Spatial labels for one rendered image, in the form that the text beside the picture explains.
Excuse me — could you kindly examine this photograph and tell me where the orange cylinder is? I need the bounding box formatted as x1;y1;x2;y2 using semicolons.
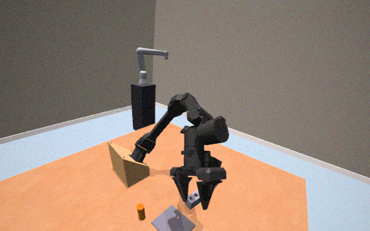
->
137;203;146;221

